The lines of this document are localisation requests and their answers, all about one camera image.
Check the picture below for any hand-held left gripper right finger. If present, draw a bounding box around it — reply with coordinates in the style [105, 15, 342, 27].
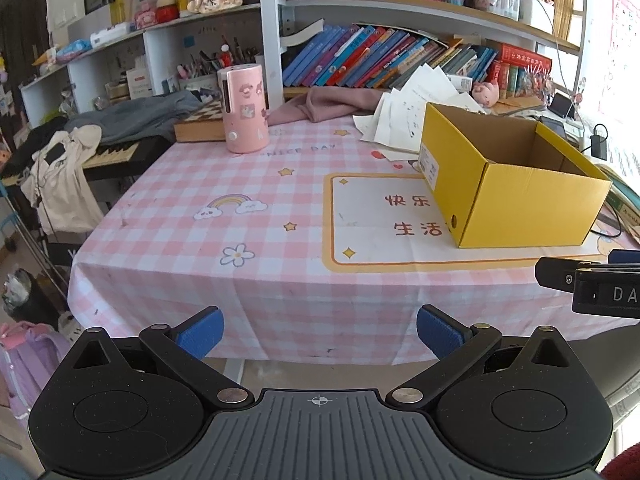
[386, 304, 583, 408]

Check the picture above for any white carton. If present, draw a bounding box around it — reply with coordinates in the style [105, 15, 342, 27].
[126, 55, 153, 100]

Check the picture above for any red thick book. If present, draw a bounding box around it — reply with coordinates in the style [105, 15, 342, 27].
[500, 42, 553, 73]

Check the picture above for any pink cylindrical container with stickers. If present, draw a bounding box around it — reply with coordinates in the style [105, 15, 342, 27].
[217, 64, 271, 154]

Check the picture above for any pink cloth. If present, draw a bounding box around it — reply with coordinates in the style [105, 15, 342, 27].
[266, 86, 393, 126]

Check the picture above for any black smartphone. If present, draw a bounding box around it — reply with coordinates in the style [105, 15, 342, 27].
[539, 116, 568, 140]

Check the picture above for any white garment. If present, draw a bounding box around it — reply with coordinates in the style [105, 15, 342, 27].
[21, 124, 105, 233]

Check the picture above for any grey clothing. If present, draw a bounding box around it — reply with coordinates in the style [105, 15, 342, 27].
[65, 89, 206, 145]

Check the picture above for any purple backpack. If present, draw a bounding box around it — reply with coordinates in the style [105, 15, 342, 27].
[0, 321, 73, 421]

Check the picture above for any black piano keyboard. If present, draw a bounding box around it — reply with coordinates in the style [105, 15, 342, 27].
[80, 136, 173, 183]

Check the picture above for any row of colourful books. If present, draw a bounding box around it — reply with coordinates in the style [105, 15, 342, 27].
[281, 24, 556, 101]

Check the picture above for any red fuzzy clothing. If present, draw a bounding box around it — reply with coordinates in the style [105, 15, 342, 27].
[597, 447, 640, 480]

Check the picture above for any pile of white paper sheets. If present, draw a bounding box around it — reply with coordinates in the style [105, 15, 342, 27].
[352, 64, 488, 155]

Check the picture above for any white shelf unit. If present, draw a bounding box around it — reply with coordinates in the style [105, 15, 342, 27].
[20, 0, 588, 131]

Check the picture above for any blue and pink tissue pack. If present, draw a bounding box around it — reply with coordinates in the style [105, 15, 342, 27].
[56, 40, 93, 63]

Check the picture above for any pink pig plush toy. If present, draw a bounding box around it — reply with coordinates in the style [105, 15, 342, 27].
[472, 80, 501, 107]

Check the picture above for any small black screen device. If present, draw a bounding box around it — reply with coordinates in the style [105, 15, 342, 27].
[549, 92, 576, 120]

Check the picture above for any yellow cardboard box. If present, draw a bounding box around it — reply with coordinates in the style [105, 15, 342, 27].
[417, 102, 613, 249]

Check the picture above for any long white box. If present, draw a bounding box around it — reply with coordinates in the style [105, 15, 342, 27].
[90, 24, 132, 49]

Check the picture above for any wall poster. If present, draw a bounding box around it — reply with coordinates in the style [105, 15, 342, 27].
[597, 0, 640, 121]

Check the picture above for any pen holder with pens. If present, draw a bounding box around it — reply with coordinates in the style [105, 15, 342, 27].
[177, 42, 261, 93]

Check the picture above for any green book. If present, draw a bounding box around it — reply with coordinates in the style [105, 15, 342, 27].
[595, 162, 640, 241]

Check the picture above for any black power adapter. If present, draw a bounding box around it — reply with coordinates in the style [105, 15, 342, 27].
[590, 124, 610, 159]

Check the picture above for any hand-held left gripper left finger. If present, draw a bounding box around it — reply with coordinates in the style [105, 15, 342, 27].
[55, 306, 255, 409]

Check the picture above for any white storage box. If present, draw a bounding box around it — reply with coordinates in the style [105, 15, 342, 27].
[519, 0, 555, 35]

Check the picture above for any wooden chessboard box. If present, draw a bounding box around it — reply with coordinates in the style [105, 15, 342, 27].
[173, 100, 228, 143]

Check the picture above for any row of tan books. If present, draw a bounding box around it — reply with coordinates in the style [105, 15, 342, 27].
[550, 0, 583, 41]

